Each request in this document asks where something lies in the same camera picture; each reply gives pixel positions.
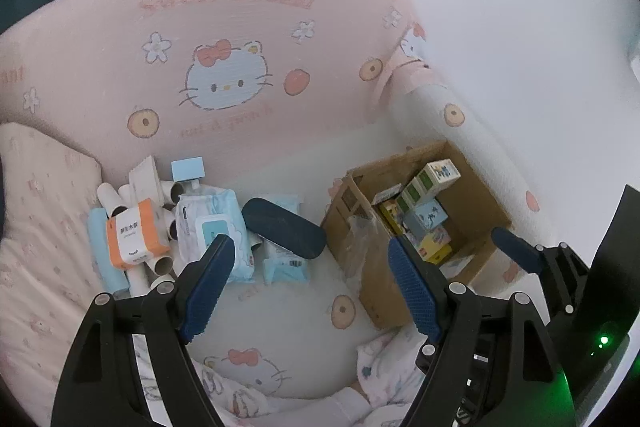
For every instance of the light blue paper roll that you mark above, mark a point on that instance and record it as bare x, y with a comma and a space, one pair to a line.
102, 252

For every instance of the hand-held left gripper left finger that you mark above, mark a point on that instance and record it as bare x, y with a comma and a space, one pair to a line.
207, 289

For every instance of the plain white box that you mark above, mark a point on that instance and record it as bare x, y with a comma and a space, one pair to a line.
147, 182

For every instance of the pink printed bed bumper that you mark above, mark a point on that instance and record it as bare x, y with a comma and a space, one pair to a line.
300, 117

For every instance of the clear plastic bag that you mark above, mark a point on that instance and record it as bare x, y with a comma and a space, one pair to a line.
365, 242

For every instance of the white printed bed bumper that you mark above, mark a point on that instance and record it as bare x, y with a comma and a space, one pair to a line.
475, 142

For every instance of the small blue box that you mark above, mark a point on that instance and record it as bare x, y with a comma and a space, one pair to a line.
187, 168

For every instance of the light blue wipes packet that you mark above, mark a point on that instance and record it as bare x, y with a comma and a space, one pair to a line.
287, 203
287, 264

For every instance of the orange tissue pack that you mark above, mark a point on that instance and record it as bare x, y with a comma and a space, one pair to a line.
135, 234

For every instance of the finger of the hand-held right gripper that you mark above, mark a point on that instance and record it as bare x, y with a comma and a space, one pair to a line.
515, 252

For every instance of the denim glasses case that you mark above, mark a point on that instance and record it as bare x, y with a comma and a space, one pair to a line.
285, 227

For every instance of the yellow carton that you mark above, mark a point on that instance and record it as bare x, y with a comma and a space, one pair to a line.
435, 244

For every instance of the person's patterned pajama legs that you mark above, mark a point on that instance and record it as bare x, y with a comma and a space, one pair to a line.
390, 362

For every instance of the green carton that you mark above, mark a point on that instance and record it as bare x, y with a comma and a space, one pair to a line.
415, 192

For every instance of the brown cardboard box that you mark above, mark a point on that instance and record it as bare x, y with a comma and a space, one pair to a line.
480, 202

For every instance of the yellow packet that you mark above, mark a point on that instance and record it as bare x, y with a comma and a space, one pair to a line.
390, 214

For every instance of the white label sheet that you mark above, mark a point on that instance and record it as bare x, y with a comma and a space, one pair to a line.
386, 194

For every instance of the large wet wipes pack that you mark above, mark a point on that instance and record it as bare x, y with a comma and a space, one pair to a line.
210, 227

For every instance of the white blue flat packet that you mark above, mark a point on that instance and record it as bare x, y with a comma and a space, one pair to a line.
457, 264

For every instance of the pink floral pillow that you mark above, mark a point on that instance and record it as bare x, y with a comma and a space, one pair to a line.
40, 217

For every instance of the pile of white paper tubes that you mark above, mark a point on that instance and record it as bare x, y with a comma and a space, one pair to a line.
107, 197

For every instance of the light blue ink-print box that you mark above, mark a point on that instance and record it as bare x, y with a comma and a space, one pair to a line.
425, 217

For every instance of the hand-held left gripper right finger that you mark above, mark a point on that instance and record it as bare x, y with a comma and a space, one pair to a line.
415, 292

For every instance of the white green cartoon box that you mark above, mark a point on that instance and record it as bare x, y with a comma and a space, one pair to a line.
440, 172

